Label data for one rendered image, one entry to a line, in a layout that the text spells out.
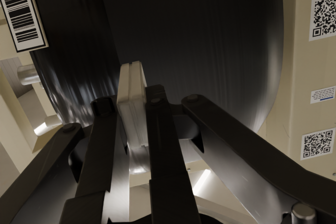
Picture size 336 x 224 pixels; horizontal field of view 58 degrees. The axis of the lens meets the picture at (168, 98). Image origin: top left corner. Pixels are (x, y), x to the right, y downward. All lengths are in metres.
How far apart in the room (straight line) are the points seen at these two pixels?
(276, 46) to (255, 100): 0.07
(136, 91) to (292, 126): 0.55
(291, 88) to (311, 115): 0.09
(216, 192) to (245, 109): 6.97
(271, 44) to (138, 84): 0.21
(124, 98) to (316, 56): 0.50
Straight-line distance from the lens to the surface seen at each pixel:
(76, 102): 0.34
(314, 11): 0.58
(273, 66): 0.37
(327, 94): 0.68
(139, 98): 0.16
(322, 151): 0.77
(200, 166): 1.05
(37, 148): 1.18
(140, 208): 7.39
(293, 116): 0.67
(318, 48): 0.61
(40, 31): 0.32
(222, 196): 7.25
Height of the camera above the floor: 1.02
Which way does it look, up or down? 32 degrees up
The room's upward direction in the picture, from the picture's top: 168 degrees clockwise
